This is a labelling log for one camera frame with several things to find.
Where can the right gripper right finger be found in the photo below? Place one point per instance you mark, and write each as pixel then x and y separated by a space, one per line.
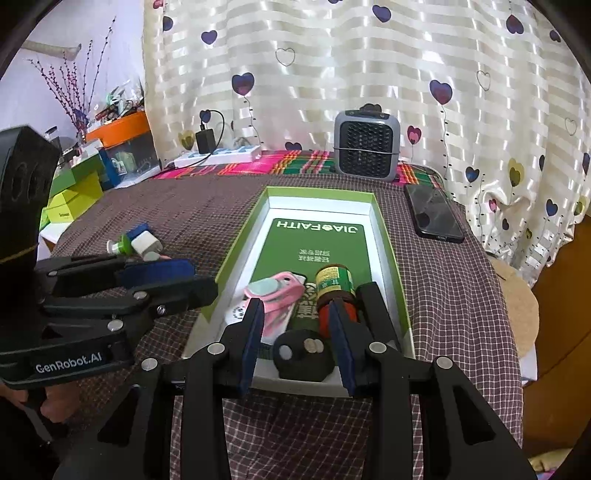
pixel 425 415

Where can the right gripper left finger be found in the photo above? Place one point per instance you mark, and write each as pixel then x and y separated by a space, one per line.
pixel 131 439

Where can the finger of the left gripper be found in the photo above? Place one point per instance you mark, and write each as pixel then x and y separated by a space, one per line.
pixel 136 274
pixel 176 296

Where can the green white spool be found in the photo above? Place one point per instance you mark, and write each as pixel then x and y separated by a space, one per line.
pixel 122 246

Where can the white usb charger plug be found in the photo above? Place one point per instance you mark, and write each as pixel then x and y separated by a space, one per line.
pixel 146 243

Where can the blue usb stick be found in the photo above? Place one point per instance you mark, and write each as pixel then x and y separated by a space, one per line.
pixel 136 231

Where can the pink clip front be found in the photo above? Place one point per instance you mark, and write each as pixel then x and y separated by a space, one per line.
pixel 279 294

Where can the pink clip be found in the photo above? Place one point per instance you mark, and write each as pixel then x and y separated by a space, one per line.
pixel 279 294
pixel 153 256

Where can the white black oval gadget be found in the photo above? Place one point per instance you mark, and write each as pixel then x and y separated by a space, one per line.
pixel 302 355

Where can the black rectangular case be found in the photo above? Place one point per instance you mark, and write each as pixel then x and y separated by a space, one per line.
pixel 376 315

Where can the red cap medicine bottle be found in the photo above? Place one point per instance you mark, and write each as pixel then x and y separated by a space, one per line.
pixel 334 281

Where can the pink clip back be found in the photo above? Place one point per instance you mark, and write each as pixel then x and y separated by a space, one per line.
pixel 153 256

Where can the round grey white device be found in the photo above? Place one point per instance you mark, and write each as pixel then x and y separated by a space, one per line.
pixel 235 313

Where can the left hand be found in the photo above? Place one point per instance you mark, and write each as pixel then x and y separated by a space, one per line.
pixel 62 401

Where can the white side table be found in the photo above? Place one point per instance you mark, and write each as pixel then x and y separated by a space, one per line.
pixel 52 232

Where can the wooden wardrobe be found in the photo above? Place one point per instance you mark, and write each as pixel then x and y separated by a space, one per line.
pixel 557 405

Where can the yellow green shoe box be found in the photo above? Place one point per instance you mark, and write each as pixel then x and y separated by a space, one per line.
pixel 75 190

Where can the orange lid storage bin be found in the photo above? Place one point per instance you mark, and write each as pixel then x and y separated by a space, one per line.
pixel 127 150

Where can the round wooden stool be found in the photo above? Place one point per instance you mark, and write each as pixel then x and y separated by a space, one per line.
pixel 522 306

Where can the black charger adapter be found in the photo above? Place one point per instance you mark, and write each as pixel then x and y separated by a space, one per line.
pixel 205 139

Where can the green white cardboard box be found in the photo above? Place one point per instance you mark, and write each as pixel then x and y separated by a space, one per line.
pixel 291 233

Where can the white power strip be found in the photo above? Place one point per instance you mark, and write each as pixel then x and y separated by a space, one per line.
pixel 221 156

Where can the colourful plaid cloth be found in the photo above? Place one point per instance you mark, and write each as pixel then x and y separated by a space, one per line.
pixel 283 162

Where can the purple flower branches vase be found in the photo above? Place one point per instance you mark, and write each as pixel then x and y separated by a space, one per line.
pixel 72 82

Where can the black smartphone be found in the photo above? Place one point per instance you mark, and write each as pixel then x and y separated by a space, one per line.
pixel 432 214

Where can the grey portable fan heater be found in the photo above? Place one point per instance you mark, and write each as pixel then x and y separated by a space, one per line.
pixel 367 143

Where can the heart pattern curtain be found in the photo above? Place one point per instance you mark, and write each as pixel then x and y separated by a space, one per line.
pixel 494 95

